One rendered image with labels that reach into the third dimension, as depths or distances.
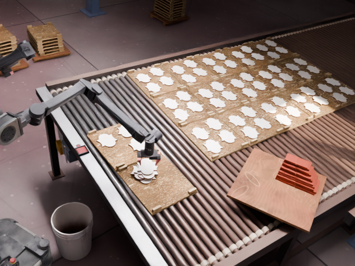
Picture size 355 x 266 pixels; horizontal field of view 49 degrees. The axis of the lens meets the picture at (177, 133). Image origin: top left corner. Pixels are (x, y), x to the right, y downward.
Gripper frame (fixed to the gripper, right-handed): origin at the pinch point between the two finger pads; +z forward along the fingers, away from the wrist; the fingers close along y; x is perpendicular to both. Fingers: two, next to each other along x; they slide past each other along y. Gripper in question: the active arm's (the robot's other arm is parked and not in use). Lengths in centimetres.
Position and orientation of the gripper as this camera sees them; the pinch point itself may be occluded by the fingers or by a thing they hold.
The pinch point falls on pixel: (148, 163)
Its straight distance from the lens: 241.1
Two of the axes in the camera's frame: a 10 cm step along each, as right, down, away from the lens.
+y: -9.9, 0.1, -1.5
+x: 1.2, 6.4, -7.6
